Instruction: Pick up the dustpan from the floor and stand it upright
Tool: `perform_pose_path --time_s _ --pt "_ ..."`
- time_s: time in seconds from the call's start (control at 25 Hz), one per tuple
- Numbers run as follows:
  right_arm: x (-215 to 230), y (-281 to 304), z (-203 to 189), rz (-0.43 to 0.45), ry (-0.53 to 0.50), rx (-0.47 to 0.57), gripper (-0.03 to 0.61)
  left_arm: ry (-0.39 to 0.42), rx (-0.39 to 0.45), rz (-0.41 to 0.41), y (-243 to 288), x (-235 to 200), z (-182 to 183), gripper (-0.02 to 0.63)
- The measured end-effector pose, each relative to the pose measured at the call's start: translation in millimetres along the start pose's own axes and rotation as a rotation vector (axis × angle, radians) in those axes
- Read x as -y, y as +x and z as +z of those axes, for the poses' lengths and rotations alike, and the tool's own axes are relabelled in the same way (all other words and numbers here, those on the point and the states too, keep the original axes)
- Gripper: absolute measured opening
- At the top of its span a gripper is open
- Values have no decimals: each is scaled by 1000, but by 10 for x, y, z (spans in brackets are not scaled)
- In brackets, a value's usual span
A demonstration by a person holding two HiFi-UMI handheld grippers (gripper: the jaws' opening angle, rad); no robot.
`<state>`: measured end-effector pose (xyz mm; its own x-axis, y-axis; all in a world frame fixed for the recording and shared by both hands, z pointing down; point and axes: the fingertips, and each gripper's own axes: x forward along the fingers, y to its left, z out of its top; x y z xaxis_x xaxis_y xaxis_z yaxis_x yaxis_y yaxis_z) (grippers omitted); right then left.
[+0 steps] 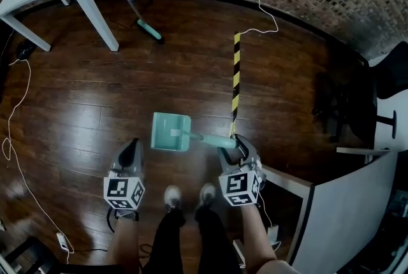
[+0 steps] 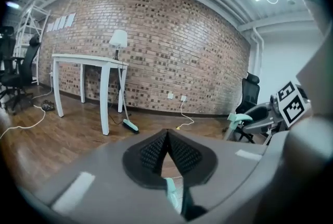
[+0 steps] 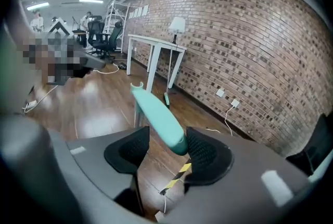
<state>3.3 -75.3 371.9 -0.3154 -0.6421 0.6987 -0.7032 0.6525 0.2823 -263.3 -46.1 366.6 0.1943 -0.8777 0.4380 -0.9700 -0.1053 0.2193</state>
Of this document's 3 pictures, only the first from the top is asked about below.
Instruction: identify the grey table with white legs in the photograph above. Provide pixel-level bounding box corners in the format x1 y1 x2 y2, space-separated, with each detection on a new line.
261 147 400 274

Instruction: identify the person's right forearm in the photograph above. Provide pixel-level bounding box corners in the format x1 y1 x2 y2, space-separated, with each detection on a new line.
238 204 279 271

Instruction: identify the yellow black striped floor tape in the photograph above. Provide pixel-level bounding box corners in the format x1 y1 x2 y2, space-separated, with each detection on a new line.
229 31 242 137

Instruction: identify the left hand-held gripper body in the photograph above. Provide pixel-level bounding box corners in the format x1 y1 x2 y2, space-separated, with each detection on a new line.
103 168 147 210

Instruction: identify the patterned wrist strap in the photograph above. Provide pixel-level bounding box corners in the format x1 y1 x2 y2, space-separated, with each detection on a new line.
113 209 140 222

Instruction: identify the teal broom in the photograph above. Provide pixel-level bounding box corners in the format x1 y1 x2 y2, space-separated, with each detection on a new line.
98 0 166 45

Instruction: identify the person's right trouser leg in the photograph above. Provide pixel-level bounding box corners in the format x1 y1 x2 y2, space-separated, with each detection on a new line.
193 205 244 274

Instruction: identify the black office chair with headrest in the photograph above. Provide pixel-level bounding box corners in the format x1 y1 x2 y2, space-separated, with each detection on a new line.
313 41 408 153

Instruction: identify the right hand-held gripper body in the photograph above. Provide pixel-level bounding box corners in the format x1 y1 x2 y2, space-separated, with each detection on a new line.
218 159 267 207

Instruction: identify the white power adapter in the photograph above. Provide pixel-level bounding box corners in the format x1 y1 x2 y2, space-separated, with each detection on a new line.
56 231 69 250

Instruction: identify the person's white shirt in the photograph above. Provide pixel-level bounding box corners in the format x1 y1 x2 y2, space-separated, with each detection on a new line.
253 259 305 274

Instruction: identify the person's trouser leg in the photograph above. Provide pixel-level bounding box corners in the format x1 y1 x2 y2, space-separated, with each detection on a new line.
193 205 244 274
149 210 187 274

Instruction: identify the black metal frame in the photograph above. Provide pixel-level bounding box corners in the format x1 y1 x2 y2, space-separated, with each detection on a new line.
0 236 69 274

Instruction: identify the white cable from wall outlet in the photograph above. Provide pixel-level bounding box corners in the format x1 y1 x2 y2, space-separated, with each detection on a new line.
229 0 283 254

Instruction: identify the person's right shoe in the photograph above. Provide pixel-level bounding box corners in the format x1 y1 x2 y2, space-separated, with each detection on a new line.
198 183 218 208

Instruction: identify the person's left trouser leg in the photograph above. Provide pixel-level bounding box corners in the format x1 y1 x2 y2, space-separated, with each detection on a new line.
149 210 187 274

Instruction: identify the person's left forearm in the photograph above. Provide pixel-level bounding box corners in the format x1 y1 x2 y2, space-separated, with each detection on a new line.
106 218 142 268

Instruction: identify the teal dustpan with metal handle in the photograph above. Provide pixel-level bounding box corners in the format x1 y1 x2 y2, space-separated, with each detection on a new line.
150 112 239 152

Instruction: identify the black bag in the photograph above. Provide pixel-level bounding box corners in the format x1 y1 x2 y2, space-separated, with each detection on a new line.
15 41 36 61

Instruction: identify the person's left shoe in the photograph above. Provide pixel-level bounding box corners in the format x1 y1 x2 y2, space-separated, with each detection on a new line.
163 185 183 213

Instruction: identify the white charger block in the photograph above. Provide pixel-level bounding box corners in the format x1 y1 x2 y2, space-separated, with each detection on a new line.
267 224 280 242

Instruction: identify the person's shoe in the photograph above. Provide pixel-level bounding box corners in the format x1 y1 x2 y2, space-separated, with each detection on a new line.
198 183 218 208
163 185 183 213

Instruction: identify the long white floor cable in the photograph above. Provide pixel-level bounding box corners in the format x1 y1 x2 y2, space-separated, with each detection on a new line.
1 58 76 255

